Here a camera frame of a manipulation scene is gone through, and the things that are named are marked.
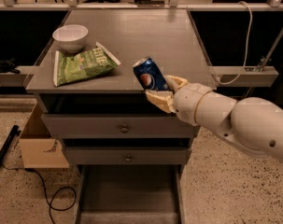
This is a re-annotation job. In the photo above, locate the middle grey drawer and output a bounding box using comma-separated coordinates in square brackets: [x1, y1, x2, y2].
[64, 147, 191, 165]

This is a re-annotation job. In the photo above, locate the top grey drawer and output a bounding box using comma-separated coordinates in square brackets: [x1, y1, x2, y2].
[41, 114, 199, 139]

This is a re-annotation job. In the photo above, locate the grey metal rail frame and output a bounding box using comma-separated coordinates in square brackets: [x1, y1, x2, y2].
[0, 0, 283, 89]

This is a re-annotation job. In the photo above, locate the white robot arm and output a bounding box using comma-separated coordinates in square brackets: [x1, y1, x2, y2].
[146, 76, 283, 162]

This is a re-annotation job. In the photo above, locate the white hanging cable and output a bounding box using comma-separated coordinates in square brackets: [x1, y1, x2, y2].
[214, 0, 254, 86]

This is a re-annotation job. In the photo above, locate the white ceramic bowl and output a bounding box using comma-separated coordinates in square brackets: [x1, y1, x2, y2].
[52, 24, 89, 53]

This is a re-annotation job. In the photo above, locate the black metal stand leg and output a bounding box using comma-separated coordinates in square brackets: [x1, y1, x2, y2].
[0, 125, 21, 165]

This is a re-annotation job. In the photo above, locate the cardboard box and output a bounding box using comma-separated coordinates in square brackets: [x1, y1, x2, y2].
[19, 105, 69, 169]

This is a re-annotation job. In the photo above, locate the bottom grey open drawer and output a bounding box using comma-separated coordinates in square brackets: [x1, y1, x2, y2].
[73, 165, 186, 224]

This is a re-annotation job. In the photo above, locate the green chip bag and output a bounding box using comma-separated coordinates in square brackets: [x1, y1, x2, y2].
[53, 42, 120, 87]

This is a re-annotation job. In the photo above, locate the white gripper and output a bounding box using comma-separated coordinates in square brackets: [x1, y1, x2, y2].
[145, 75, 212, 126]

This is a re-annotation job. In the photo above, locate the black floor cable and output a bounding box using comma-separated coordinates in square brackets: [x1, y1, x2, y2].
[24, 167, 78, 224]

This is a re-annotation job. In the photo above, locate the blue pepsi can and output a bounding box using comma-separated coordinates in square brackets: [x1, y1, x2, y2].
[133, 57, 169, 91]

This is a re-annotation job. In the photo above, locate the black object on rail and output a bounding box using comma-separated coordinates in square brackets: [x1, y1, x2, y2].
[0, 60, 21, 74]

